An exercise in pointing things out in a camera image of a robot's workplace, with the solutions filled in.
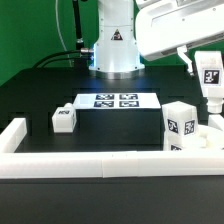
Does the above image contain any white fiducial marker sheet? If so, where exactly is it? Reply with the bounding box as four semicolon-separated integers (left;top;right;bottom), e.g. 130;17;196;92
73;93;160;109

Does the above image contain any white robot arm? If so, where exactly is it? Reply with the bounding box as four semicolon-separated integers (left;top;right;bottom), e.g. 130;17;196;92
89;0;224;79

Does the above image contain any white round stool seat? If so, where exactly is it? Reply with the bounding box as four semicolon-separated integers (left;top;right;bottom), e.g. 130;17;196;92
162;124;224;152

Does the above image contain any black cable lower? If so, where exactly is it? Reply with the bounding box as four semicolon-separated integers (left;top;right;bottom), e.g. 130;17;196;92
39;55;94;69

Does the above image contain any black cable upper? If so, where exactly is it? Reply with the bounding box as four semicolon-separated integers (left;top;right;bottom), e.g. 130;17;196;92
32;50;94;70

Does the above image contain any black cable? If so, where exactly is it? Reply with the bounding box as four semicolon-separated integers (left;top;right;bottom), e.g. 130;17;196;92
32;50;94;70
39;55;94;69

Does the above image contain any white thin cable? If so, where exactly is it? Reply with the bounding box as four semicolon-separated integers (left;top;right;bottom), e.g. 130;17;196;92
55;0;73;68

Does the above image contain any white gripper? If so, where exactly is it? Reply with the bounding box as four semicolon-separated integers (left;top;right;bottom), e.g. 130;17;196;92
135;0;224;76

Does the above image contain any white U-shaped obstacle fence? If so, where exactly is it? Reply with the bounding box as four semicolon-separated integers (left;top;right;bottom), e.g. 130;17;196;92
0;118;224;179

